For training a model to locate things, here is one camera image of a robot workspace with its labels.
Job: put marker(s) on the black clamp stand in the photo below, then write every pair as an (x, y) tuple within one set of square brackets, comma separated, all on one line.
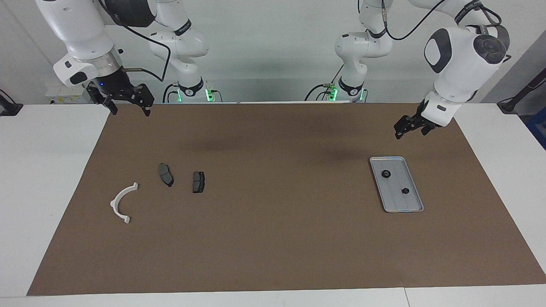
[(10, 108)]

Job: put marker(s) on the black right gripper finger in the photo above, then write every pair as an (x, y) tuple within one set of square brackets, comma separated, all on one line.
[(147, 107), (111, 106)]

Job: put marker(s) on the white box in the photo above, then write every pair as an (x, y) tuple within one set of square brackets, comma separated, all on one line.
[(64, 99)]

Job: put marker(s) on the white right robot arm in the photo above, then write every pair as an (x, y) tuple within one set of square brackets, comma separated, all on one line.
[(76, 34)]

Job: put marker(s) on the white semicircular bracket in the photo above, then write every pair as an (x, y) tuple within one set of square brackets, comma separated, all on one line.
[(113, 204)]

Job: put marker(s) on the brown table mat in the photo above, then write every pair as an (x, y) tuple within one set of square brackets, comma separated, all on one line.
[(273, 238)]

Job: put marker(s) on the rectangular dark grey brake pad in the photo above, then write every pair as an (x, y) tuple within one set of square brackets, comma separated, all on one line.
[(198, 182)]

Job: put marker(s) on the black angled stand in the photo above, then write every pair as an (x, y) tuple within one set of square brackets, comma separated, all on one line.
[(509, 104)]

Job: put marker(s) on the silver metal tray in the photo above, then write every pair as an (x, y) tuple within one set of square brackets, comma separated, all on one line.
[(394, 200)]

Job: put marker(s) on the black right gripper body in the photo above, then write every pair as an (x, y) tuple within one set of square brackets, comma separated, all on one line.
[(117, 89)]

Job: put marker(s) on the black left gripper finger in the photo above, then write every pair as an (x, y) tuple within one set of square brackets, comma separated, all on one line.
[(426, 131), (402, 127)]

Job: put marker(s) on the elongated dark grey brake pad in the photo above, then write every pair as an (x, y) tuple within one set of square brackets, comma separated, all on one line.
[(165, 174)]

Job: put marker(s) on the blue crate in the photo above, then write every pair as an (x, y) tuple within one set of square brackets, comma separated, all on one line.
[(538, 125)]

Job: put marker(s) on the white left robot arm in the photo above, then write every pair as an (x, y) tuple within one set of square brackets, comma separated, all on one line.
[(460, 64)]

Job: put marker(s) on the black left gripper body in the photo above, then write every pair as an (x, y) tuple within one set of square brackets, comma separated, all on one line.
[(420, 120)]

